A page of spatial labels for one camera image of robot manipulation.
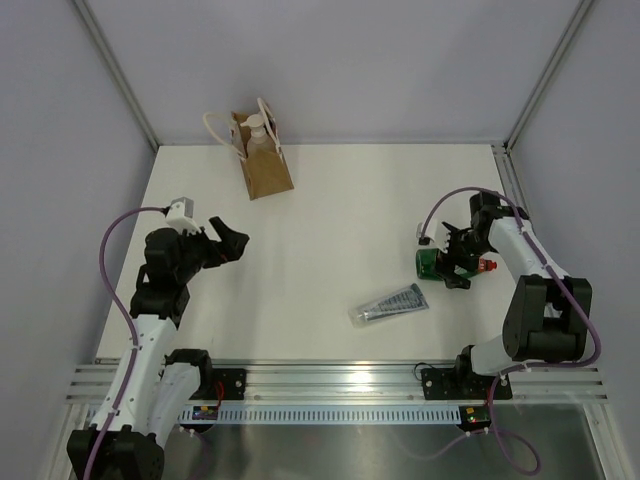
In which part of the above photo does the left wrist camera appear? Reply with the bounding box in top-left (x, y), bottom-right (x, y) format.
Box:
top-left (165, 197), bottom-right (199, 235)

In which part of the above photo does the silver squeeze tube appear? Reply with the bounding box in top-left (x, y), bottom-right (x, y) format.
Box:
top-left (348, 283), bottom-right (429, 327)

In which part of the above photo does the aluminium frame post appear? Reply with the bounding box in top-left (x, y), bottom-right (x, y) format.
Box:
top-left (503, 0), bottom-right (598, 154)
top-left (69, 0), bottom-right (161, 153)

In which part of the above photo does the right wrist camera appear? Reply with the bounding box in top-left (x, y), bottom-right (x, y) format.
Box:
top-left (416, 220), bottom-right (449, 252)

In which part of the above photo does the beige pump bottle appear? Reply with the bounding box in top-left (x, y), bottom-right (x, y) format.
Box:
top-left (241, 114), bottom-right (277, 156)

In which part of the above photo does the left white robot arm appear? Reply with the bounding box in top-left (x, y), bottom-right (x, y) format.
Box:
top-left (66, 217), bottom-right (250, 479)

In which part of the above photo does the aluminium mounting rail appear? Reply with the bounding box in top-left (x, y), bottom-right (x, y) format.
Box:
top-left (67, 363), bottom-right (609, 404)

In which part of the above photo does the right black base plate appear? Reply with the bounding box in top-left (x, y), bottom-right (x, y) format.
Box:
top-left (420, 367), bottom-right (495, 401)

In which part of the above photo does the left aluminium frame post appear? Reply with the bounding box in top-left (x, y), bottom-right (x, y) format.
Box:
top-left (69, 0), bottom-right (161, 153)

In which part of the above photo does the right side aluminium rail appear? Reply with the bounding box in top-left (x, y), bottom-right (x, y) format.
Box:
top-left (491, 144), bottom-right (529, 211)

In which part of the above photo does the purple cable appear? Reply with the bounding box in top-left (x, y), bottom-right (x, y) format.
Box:
top-left (421, 187), bottom-right (599, 474)
top-left (82, 207), bottom-right (211, 480)

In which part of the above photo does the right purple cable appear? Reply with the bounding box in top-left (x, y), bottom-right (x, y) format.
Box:
top-left (421, 187), bottom-right (599, 474)

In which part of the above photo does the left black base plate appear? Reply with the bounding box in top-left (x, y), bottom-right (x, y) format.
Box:
top-left (190, 368), bottom-right (247, 401)

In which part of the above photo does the right aluminium frame post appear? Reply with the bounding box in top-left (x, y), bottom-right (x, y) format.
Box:
top-left (503, 0), bottom-right (598, 154)

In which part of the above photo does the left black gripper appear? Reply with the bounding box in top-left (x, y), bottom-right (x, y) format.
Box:
top-left (175, 217), bottom-right (247, 283)

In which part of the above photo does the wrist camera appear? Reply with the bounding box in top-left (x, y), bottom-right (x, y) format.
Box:
top-left (165, 197), bottom-right (199, 235)
top-left (416, 220), bottom-right (449, 252)

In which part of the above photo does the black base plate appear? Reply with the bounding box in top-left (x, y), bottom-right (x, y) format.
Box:
top-left (190, 368), bottom-right (247, 401)
top-left (420, 367), bottom-right (495, 401)

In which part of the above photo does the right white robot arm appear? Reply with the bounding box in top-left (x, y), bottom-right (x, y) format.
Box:
top-left (418, 187), bottom-right (601, 400)

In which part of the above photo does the burlap watermelon canvas bag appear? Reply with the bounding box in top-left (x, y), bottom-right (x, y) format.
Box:
top-left (202, 98), bottom-right (294, 200)

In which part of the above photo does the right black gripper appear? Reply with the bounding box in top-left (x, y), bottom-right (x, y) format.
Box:
top-left (431, 222), bottom-right (493, 290)

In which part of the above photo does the white slotted cable duct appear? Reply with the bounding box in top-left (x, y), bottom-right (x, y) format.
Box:
top-left (178, 405), bottom-right (488, 425)

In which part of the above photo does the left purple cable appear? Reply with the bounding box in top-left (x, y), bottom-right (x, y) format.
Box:
top-left (82, 207), bottom-right (211, 480)

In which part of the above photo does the green dish soap bottle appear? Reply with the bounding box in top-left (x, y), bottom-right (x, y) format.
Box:
top-left (415, 249), bottom-right (498, 281)

